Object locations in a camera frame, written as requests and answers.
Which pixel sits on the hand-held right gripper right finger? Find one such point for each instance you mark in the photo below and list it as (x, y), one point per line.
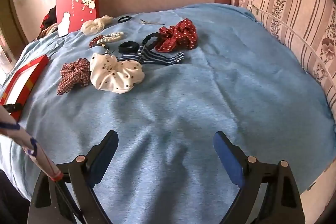
(228, 158)

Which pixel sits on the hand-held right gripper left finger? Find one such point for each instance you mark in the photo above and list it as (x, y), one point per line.
(105, 158)

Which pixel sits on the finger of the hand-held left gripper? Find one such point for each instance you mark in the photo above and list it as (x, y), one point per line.
(12, 107)

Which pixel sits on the red shallow box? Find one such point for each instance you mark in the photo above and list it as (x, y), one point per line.
(19, 82)

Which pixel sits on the red plaid scrunchie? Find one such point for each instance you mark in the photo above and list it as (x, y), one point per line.
(73, 75)

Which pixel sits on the white cherry print scrunchie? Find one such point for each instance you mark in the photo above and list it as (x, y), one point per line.
(115, 74)

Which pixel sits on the red polka dot scrunchie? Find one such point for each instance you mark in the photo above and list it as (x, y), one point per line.
(178, 35)

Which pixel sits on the blue blanket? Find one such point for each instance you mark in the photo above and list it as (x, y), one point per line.
(199, 98)

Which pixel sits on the pile of dark clothes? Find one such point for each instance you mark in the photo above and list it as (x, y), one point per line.
(50, 22)

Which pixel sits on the small dark red scrunchie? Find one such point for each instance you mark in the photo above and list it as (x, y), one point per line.
(94, 41)

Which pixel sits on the cream white scrunchie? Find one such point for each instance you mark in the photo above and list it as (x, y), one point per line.
(94, 24)

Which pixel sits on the metal hair pin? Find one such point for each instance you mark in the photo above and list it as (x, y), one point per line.
(149, 22)

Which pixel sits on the striped floral sofa side cushion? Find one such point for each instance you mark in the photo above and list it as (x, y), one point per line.
(294, 16)

